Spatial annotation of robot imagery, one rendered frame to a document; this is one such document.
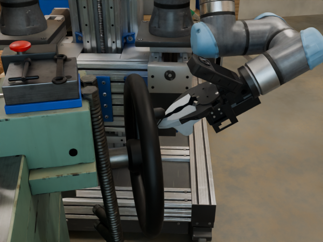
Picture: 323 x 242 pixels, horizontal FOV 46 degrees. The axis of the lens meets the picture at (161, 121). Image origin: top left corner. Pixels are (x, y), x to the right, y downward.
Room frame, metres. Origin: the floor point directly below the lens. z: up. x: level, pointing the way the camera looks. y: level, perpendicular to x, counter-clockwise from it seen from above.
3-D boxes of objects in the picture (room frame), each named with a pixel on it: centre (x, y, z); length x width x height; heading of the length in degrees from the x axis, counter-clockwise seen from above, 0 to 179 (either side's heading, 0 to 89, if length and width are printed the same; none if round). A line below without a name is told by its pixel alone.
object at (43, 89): (0.51, 0.18, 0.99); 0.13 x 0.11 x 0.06; 12
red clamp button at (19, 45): (0.53, 0.21, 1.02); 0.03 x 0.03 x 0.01
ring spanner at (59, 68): (0.49, 0.14, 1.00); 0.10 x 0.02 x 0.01; 12
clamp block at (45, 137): (0.50, 0.18, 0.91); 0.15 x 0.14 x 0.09; 12
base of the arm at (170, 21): (1.24, -0.03, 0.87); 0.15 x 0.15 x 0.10
